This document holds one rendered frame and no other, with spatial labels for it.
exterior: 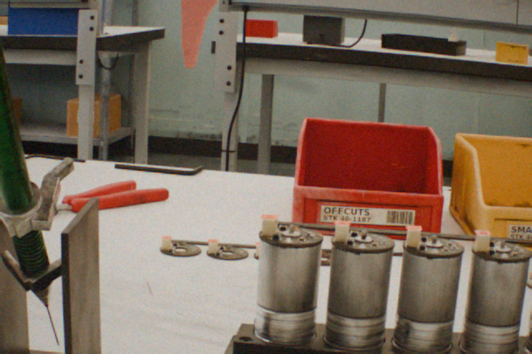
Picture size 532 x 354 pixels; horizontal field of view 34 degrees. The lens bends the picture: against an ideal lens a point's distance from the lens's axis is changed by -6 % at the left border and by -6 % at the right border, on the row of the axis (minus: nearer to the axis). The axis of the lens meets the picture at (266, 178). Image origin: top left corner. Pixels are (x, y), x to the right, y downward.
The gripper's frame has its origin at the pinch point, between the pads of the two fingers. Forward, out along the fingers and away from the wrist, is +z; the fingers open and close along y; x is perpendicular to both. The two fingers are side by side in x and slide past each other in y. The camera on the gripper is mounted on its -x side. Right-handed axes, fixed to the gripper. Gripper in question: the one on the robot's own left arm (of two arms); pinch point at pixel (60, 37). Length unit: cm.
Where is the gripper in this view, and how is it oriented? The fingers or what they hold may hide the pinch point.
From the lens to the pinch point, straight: 33.0
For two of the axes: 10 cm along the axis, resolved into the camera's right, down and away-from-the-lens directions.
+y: -10.0, -0.5, 0.1
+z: -0.3, 6.9, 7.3
